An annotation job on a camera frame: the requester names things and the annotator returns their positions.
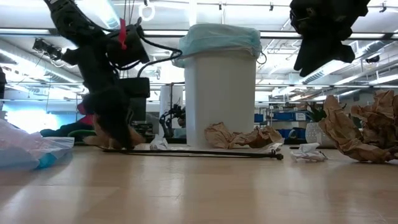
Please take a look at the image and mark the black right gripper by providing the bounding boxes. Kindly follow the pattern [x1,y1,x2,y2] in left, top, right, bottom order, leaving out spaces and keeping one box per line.
[289,0,371,78]

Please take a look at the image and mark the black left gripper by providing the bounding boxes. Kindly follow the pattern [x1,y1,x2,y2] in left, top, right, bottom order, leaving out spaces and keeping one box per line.
[81,88,136,149]

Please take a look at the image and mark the white paper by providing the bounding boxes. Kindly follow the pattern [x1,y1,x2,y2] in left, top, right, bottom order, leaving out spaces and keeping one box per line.
[149,134,170,151]
[290,142,329,162]

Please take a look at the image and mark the long black zip tie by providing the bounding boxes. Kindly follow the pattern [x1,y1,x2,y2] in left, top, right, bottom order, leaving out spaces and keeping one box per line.
[102,148,284,161]

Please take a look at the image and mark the large brown paper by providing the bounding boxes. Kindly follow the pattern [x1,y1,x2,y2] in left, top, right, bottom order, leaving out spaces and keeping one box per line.
[318,90,398,164]

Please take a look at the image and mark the white trash bag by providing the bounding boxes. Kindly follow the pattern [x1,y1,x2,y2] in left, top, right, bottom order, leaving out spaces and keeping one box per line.
[0,118,75,171]

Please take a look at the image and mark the light blue trash bag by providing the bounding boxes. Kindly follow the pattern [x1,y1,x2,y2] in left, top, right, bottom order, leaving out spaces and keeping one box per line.
[172,23,263,68]

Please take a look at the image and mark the white plastic trash can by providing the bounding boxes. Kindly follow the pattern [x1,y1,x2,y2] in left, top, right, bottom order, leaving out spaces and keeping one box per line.
[183,49,257,149]

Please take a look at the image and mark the red angular object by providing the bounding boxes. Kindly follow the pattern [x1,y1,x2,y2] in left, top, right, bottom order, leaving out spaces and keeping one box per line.
[76,102,96,126]

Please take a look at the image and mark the black monitor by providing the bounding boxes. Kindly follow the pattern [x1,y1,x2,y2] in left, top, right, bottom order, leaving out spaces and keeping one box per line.
[119,77,151,122]

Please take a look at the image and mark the dark cloth heap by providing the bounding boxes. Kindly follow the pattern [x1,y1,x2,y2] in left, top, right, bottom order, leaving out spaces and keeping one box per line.
[39,121,91,138]

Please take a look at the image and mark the blue labelled storage bin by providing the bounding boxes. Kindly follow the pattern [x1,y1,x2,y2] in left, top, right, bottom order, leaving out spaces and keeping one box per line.
[270,111,312,121]

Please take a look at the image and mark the succulent in white pot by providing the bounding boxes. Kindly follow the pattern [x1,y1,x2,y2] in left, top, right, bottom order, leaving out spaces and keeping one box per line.
[305,102,337,149]

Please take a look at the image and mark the flat clear plastic scrap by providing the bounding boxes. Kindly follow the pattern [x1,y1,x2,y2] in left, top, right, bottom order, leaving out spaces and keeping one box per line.
[257,138,285,154]

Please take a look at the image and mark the black ceiling fixture cluster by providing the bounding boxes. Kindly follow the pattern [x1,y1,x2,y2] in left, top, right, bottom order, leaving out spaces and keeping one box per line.
[32,37,65,62]

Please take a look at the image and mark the green hose ring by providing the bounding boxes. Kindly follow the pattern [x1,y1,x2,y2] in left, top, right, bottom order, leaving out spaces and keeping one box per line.
[67,129,97,146]

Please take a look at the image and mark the black table edge rail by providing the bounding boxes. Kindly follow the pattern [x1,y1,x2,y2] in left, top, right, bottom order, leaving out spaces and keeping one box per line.
[133,136,307,146]

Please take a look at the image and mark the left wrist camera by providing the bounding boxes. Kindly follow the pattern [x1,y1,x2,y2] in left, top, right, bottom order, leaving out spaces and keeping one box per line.
[107,24,150,68]

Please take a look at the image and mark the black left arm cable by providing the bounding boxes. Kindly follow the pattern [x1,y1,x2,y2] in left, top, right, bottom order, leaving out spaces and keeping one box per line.
[110,17,183,78]

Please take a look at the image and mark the white hanging ring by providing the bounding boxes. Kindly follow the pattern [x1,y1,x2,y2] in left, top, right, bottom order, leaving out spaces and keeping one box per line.
[138,2,155,22]

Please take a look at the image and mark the hanging black cables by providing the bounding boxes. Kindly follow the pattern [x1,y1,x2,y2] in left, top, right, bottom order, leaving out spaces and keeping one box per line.
[123,0,136,26]

